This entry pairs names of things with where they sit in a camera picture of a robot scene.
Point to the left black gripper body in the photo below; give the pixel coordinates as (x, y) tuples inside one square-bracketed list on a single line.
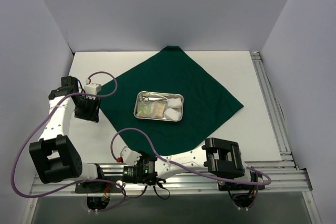
[(87, 111)]

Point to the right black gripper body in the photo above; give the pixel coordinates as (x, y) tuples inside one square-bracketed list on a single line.
[(131, 171)]

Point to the green-filled clear plastic bag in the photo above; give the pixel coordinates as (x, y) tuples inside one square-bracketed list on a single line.
[(144, 109)]

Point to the steel surgical scissors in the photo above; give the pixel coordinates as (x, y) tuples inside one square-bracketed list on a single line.
[(152, 98)]

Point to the stainless steel instrument tray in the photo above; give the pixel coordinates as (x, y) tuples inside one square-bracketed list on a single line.
[(168, 95)]

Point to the white gauze pad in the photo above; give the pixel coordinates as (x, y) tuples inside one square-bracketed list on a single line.
[(172, 114), (174, 103)]

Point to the tan-filled clear plastic bag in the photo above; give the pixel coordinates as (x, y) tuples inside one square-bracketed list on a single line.
[(158, 110)]

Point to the green surgical drape cloth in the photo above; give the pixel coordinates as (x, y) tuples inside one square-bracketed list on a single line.
[(207, 104)]

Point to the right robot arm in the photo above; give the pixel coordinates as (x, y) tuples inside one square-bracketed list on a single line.
[(216, 159)]

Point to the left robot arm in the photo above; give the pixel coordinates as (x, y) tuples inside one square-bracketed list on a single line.
[(54, 156)]

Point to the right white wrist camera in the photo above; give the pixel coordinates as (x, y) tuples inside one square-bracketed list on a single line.
[(128, 156)]

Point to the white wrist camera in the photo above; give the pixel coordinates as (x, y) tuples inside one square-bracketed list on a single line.
[(92, 88), (128, 156)]

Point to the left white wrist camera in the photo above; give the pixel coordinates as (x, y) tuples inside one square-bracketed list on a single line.
[(92, 88)]

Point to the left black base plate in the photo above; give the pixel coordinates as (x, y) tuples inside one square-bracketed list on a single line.
[(90, 187)]

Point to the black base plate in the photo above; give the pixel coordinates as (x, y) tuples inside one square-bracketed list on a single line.
[(236, 186), (90, 187)]

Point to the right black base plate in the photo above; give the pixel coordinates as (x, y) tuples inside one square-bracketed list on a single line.
[(236, 186)]

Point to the aluminium rail frame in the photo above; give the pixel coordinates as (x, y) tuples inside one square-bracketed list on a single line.
[(259, 128)]

